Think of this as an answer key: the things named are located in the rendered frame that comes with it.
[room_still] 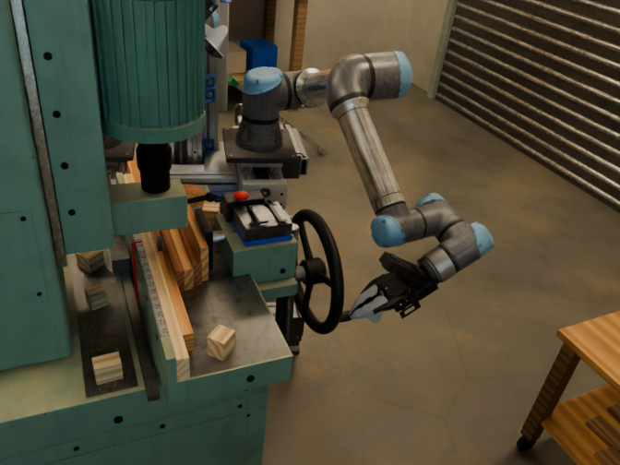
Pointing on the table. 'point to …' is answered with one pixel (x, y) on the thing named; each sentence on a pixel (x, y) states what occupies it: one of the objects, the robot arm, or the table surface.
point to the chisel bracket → (147, 208)
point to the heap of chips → (194, 193)
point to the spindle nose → (154, 167)
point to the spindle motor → (149, 68)
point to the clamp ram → (210, 234)
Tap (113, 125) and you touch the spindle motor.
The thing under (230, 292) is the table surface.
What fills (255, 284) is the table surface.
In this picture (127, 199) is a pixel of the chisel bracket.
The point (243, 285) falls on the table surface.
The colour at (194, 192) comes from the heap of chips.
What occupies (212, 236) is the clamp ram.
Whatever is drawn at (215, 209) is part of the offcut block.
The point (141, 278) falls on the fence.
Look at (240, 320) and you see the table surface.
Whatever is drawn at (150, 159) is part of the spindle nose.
